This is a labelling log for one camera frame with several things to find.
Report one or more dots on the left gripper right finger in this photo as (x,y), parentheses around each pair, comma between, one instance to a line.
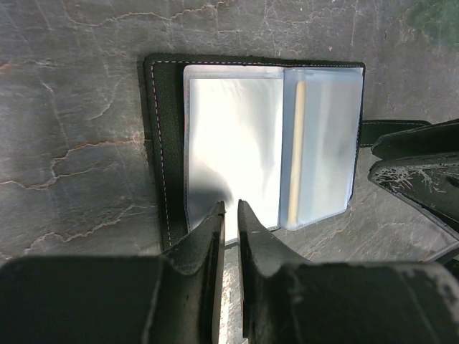
(288,299)

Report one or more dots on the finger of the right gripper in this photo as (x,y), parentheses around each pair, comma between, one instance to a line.
(421,141)
(427,183)

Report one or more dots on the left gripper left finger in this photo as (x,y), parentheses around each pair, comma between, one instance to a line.
(173,297)

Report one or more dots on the gold credit card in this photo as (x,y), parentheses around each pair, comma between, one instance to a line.
(297,152)

